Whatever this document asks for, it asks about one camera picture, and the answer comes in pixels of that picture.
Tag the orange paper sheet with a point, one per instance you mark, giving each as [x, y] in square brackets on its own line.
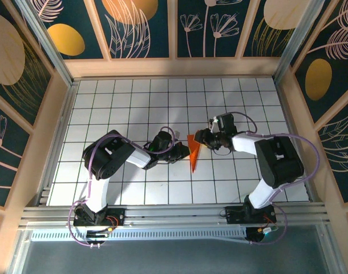
[194, 155]

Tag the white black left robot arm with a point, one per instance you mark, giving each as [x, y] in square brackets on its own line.
[138, 157]

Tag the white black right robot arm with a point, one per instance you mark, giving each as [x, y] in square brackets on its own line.
[243, 144]

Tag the white grid mat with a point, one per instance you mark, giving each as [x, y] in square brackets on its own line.
[219, 94]

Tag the yellow power connector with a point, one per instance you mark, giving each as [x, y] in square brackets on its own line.
[261, 230]
[109, 229]

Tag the long aluminium mounting rail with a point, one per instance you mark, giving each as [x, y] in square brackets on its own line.
[177, 214]

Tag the aluminium side rail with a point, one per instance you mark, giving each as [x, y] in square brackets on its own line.
[66, 108]
[289, 114]

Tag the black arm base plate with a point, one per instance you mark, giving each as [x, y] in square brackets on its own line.
[119, 212]
[234, 217]

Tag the aluminium corner post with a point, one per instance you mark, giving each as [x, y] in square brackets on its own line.
[50, 47]
[300, 40]

